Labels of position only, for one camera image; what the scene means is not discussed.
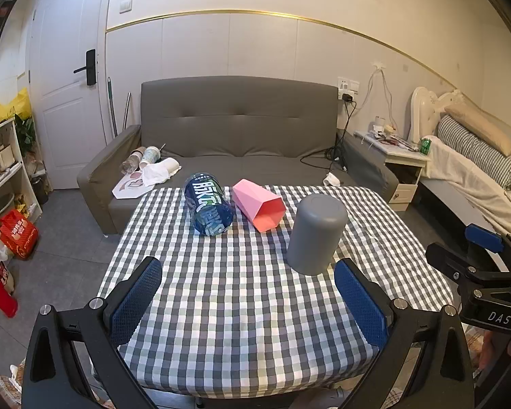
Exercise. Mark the black charger plug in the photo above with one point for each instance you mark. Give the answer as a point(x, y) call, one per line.
point(347, 97)

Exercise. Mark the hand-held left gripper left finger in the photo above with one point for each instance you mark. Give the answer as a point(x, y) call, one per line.
point(137, 304)

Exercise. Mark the grey plastic cup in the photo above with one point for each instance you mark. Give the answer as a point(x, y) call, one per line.
point(315, 234)

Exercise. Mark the red shopping bag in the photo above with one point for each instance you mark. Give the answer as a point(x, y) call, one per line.
point(19, 234)

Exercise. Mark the white bed headboard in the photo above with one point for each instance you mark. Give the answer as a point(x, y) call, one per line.
point(426, 106)

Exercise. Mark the beige pillow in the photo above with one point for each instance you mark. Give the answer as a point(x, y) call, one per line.
point(481, 130)

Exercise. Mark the white double wall socket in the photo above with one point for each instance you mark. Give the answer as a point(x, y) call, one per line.
point(348, 85)

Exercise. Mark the grey sofa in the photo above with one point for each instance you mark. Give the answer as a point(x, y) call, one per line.
point(238, 115)

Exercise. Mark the bed with striped pillows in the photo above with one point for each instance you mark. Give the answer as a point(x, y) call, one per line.
point(464, 179)

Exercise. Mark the printed paper cup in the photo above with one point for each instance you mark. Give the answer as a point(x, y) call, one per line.
point(150, 157)

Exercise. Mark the yellow plastic bag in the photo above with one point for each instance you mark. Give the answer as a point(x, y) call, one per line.
point(12, 106)

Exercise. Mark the small white wall socket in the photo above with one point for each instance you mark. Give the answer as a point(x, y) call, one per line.
point(379, 65)

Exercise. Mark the plain white paper cup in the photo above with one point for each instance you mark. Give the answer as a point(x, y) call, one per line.
point(169, 165)

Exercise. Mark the striped pillow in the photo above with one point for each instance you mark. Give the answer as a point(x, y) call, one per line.
point(481, 153)

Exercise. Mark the white crumpled cloth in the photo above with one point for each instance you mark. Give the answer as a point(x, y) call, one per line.
point(156, 175)

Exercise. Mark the green plant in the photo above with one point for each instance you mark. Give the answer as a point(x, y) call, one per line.
point(25, 136)

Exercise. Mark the white light switch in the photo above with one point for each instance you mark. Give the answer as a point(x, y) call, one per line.
point(126, 6)

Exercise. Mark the white paper bag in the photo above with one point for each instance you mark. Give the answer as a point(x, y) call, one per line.
point(127, 187)

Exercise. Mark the white door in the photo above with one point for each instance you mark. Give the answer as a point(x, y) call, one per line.
point(64, 128)

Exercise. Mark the person's right hand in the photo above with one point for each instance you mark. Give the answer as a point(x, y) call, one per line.
point(490, 349)

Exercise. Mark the pink hexagonal cup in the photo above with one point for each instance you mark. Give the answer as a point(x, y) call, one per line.
point(255, 204)

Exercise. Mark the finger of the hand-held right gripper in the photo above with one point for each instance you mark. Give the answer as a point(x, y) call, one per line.
point(483, 237)
point(449, 260)

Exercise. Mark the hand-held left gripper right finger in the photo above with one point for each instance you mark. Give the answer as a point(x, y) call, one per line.
point(361, 306)

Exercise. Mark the metal pole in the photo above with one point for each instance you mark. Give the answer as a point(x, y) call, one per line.
point(127, 110)

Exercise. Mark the clear plastic bottle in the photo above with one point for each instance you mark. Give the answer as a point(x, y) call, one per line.
point(132, 161)

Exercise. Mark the white shelf unit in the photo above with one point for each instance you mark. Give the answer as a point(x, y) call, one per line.
point(12, 170)

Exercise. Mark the green drink can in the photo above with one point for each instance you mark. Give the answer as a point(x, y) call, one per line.
point(426, 146)

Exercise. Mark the white nightstand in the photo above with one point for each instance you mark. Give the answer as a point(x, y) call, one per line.
point(404, 166)

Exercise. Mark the grey checked tablecloth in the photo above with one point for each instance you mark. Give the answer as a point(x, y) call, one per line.
point(238, 306)

